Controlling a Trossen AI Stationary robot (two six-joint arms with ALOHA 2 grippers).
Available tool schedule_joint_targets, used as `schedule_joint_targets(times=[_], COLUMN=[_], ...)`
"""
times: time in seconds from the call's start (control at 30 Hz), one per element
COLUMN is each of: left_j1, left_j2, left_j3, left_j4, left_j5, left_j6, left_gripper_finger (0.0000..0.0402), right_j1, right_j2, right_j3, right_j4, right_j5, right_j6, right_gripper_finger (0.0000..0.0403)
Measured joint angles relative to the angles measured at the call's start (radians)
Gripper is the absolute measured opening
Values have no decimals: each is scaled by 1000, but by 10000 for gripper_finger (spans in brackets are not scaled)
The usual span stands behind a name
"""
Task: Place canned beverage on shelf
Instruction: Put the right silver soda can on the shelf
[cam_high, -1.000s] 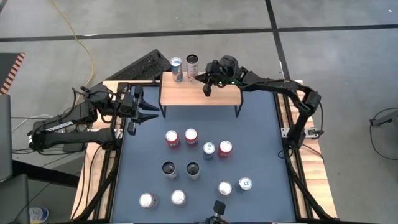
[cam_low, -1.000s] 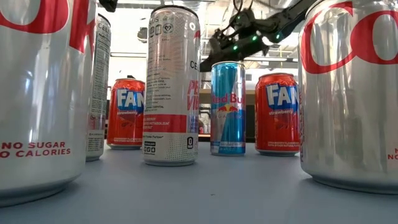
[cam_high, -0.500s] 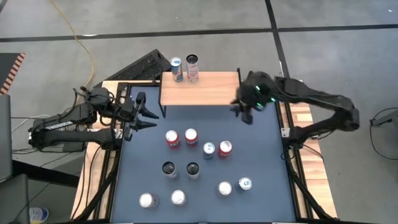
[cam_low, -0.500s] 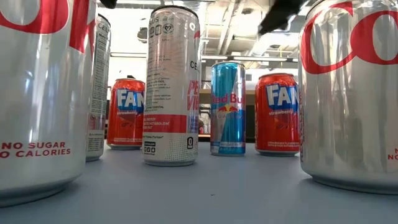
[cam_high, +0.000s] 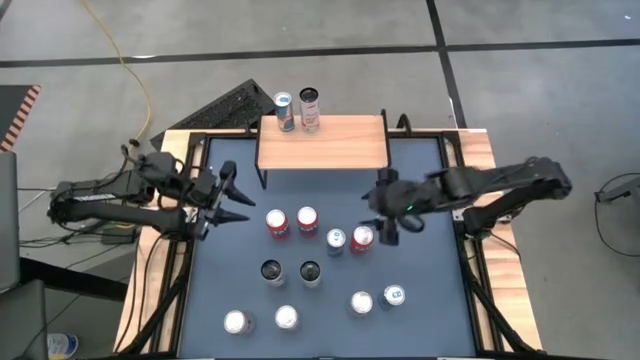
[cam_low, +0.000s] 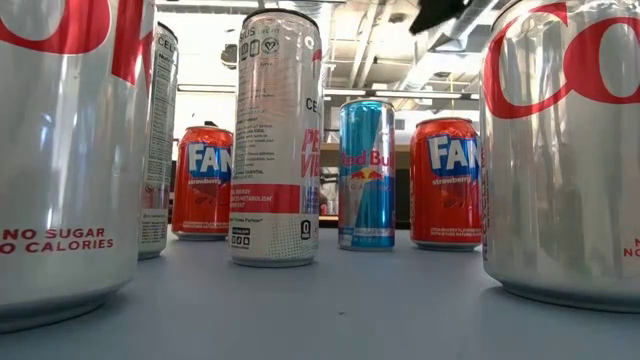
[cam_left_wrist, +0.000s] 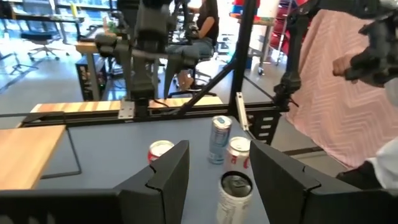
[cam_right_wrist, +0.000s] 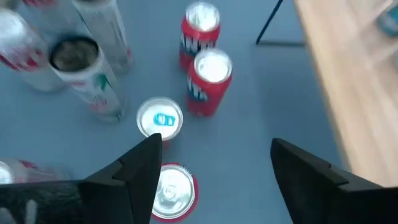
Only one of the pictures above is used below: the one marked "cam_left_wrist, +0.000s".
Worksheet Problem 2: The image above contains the pink zigzag cloth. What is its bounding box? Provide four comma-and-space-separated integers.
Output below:
284, 9, 398, 169

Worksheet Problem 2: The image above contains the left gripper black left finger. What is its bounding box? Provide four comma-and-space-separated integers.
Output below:
113, 139, 191, 224

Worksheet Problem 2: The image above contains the blue-grey table mat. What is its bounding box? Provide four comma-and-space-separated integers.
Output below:
35, 115, 271, 224

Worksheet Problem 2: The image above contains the red Fanta can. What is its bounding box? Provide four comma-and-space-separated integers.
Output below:
147, 139, 175, 165

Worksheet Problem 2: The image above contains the silver Diet Coke can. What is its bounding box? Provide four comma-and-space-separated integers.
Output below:
224, 136, 251, 172

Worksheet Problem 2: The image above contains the person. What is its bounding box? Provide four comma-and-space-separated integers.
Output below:
166, 0, 220, 91

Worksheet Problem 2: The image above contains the grey metal mounting plate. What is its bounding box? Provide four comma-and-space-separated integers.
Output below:
118, 99, 136, 121

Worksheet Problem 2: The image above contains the white Celsius can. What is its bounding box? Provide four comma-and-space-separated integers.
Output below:
216, 170, 254, 224

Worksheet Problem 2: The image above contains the red tool cabinet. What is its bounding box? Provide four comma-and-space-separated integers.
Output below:
269, 0, 299, 57

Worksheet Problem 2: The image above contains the black office chair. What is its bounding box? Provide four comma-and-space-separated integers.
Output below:
167, 55, 218, 99
20, 30, 71, 62

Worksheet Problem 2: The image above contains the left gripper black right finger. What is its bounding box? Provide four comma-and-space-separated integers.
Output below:
248, 139, 323, 224

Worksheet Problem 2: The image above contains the wooden shelf with black frame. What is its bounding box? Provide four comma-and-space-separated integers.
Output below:
0, 124, 83, 191

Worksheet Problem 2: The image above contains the blue silver Red Bull can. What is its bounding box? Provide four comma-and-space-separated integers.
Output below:
207, 114, 233, 165

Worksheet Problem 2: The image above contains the person's hand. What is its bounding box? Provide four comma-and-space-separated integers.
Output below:
331, 54, 358, 83

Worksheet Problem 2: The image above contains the wooden desk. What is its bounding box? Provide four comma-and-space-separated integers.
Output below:
74, 27, 125, 102

